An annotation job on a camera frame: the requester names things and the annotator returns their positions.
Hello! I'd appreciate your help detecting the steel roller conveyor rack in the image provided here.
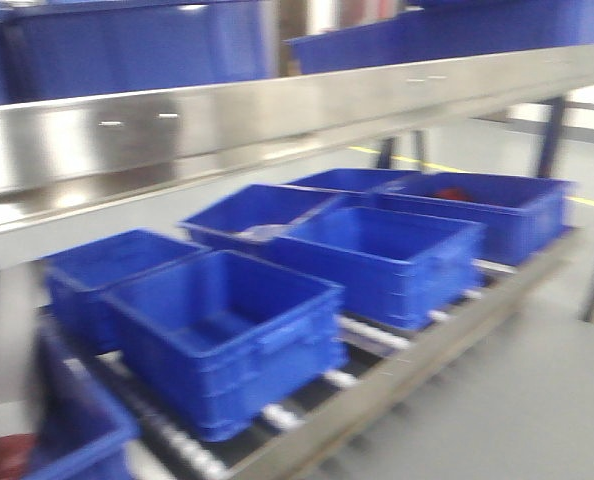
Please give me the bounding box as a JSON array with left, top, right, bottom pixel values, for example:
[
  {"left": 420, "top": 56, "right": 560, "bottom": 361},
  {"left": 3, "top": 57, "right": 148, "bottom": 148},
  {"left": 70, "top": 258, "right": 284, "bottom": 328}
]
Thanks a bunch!
[{"left": 52, "top": 227, "right": 580, "bottom": 479}]

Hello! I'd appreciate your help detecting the steel shelf front beam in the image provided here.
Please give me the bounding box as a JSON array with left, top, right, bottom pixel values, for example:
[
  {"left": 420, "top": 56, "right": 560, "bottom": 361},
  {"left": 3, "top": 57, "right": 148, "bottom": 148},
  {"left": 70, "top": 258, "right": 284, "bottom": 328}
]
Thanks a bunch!
[{"left": 0, "top": 44, "right": 594, "bottom": 232}]

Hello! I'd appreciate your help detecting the blue crate with grey item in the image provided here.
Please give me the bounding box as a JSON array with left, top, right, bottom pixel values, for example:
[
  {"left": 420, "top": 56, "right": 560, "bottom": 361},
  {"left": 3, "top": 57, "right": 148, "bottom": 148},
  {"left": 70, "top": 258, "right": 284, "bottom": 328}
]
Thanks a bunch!
[{"left": 177, "top": 184, "right": 345, "bottom": 255}]

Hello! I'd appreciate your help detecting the blue crate far back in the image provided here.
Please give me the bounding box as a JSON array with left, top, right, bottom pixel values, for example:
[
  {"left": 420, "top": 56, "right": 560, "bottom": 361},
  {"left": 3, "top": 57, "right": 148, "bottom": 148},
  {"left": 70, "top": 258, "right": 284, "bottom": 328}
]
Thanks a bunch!
[{"left": 286, "top": 168, "right": 420, "bottom": 193}]

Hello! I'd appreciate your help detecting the blue crate middle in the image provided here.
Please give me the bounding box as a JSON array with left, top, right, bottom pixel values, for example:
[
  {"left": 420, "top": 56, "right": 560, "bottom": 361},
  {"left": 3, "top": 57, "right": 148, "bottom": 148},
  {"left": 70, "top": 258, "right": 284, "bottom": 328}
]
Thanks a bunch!
[{"left": 267, "top": 207, "right": 485, "bottom": 331}]

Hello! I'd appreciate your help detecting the blue crate front centre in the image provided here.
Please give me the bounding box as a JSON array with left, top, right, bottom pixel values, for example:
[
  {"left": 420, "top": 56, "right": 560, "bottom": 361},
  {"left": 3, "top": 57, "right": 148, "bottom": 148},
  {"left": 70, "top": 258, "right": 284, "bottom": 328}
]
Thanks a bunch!
[{"left": 103, "top": 251, "right": 347, "bottom": 442}]

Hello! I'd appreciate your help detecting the red mesh bag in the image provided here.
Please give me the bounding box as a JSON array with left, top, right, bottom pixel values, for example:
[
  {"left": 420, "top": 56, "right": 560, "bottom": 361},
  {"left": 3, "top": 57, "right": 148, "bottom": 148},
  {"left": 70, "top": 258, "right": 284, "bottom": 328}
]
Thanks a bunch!
[{"left": 432, "top": 187, "right": 472, "bottom": 202}]

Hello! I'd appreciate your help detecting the blue crate far right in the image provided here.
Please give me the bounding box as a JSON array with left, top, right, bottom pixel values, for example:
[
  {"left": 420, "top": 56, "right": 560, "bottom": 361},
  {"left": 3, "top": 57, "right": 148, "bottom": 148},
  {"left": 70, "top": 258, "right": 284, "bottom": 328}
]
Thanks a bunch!
[{"left": 371, "top": 173, "right": 572, "bottom": 266}]

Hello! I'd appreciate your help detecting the blue crate front left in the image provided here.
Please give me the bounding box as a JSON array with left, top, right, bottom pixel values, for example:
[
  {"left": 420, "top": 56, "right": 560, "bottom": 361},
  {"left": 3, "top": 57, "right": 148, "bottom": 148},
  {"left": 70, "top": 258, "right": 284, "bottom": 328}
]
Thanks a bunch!
[{"left": 44, "top": 229, "right": 210, "bottom": 354}]

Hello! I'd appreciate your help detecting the blue bin upper right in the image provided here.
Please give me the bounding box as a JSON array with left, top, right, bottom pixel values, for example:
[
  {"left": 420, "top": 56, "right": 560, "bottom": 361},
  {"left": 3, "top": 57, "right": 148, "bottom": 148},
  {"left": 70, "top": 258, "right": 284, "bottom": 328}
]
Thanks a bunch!
[{"left": 287, "top": 1, "right": 594, "bottom": 74}]

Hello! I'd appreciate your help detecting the blue bin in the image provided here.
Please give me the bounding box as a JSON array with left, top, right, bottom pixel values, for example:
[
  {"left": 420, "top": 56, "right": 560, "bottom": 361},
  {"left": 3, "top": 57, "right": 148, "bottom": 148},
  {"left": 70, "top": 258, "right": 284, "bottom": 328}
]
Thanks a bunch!
[
  {"left": 0, "top": 1, "right": 277, "bottom": 105},
  {"left": 287, "top": 1, "right": 594, "bottom": 74}
]

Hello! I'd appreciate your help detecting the blue crate bottom left corner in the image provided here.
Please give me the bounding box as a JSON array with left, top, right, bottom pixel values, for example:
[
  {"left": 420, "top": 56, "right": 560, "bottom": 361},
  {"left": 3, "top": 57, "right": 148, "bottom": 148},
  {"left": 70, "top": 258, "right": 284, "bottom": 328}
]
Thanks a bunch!
[{"left": 23, "top": 320, "right": 139, "bottom": 479}]

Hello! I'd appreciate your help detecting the blue bin upper left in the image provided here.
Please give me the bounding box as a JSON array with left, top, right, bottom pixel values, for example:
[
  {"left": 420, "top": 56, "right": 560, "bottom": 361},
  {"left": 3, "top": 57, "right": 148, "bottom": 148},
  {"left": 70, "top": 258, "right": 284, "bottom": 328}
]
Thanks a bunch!
[{"left": 0, "top": 1, "right": 277, "bottom": 105}]

